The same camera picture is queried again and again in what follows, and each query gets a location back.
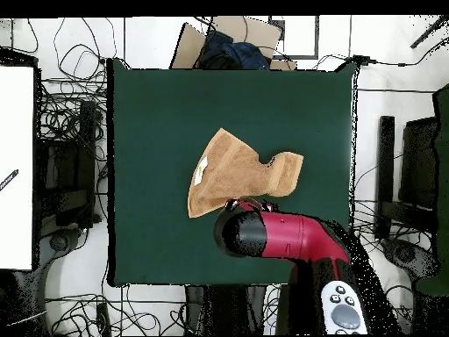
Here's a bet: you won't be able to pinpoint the orange terry towel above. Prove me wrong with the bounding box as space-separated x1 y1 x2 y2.
186 126 305 219

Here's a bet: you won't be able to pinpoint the dark green table cloth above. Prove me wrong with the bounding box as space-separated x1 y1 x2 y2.
105 57 360 289

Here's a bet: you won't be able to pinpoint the dark blue jeans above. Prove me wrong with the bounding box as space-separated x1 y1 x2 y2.
196 29 272 71

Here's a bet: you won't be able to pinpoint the black stand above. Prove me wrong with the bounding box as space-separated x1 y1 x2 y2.
34 99 103 234
374 115 439 241

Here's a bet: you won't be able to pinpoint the black power strip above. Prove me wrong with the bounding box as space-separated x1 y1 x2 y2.
95 302 112 336

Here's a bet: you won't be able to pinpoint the black marker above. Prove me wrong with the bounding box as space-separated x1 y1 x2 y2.
0 168 19 192

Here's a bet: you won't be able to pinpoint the white panel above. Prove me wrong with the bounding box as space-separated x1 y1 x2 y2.
0 65 35 271

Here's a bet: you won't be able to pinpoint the black tripod leg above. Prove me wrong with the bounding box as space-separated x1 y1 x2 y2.
409 15 449 49

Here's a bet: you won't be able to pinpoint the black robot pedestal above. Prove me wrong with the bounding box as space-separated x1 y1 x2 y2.
184 284 267 336

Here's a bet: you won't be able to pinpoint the black square frame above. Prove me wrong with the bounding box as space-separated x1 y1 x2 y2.
268 15 320 60

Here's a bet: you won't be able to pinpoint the thin black cable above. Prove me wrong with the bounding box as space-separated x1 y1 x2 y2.
313 34 449 71

